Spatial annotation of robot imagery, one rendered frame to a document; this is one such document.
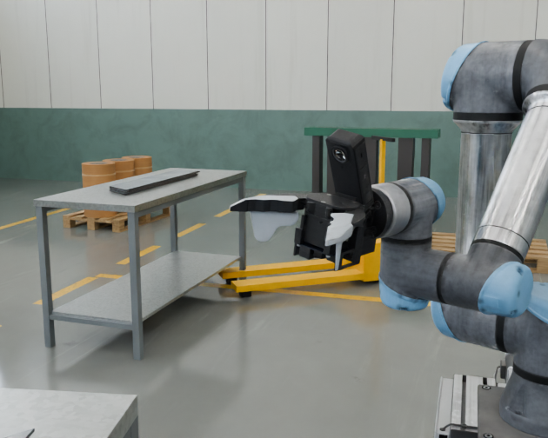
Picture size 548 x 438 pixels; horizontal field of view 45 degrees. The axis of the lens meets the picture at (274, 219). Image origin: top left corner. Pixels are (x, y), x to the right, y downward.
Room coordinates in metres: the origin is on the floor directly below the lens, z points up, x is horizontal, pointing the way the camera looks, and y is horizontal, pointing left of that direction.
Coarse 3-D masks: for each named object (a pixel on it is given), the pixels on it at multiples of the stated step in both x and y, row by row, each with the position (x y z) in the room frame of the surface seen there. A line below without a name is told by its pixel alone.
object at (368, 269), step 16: (384, 144) 5.69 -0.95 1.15; (384, 160) 5.69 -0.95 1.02; (368, 256) 5.35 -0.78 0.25; (224, 272) 5.37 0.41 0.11; (240, 272) 5.40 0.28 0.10; (256, 272) 5.44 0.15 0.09; (272, 272) 5.49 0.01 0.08; (288, 272) 5.54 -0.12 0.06; (320, 272) 5.37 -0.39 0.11; (336, 272) 5.37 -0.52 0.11; (352, 272) 5.37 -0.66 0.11; (368, 272) 5.35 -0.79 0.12; (240, 288) 4.98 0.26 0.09; (256, 288) 5.02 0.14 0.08; (272, 288) 5.07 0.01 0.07
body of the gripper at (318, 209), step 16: (336, 192) 0.86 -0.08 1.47; (304, 208) 0.84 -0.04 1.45; (320, 208) 0.82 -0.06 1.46; (336, 208) 0.80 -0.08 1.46; (352, 208) 0.80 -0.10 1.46; (384, 208) 0.87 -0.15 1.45; (304, 224) 0.83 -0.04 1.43; (320, 224) 0.82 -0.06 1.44; (368, 224) 0.88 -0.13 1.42; (384, 224) 0.87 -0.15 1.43; (304, 240) 0.84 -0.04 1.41; (320, 240) 0.82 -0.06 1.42; (352, 240) 0.82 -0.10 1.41; (368, 240) 0.88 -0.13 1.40; (304, 256) 0.83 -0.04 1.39; (320, 256) 0.82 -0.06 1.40; (352, 256) 0.83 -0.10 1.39
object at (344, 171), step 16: (336, 144) 0.82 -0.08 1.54; (352, 144) 0.81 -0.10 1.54; (336, 160) 0.83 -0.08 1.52; (352, 160) 0.82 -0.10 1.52; (336, 176) 0.86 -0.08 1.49; (352, 176) 0.83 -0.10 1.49; (368, 176) 0.84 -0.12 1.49; (352, 192) 0.85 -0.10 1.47; (368, 192) 0.85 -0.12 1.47; (368, 208) 0.86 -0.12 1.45
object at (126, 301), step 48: (96, 192) 4.29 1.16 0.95; (144, 192) 4.29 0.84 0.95; (192, 192) 4.51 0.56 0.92; (240, 192) 5.44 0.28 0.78; (48, 240) 4.03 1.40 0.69; (240, 240) 5.44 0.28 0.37; (48, 288) 4.00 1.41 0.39; (144, 288) 4.53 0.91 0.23; (192, 288) 4.56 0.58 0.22; (48, 336) 4.00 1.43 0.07
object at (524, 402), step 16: (512, 368) 1.09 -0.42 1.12; (512, 384) 1.08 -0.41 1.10; (528, 384) 1.05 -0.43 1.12; (544, 384) 1.03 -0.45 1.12; (512, 400) 1.06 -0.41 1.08; (528, 400) 1.04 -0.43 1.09; (544, 400) 1.02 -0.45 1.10; (512, 416) 1.05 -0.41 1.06; (528, 416) 1.03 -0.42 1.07; (544, 416) 1.02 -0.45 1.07; (528, 432) 1.02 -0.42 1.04; (544, 432) 1.01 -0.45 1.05
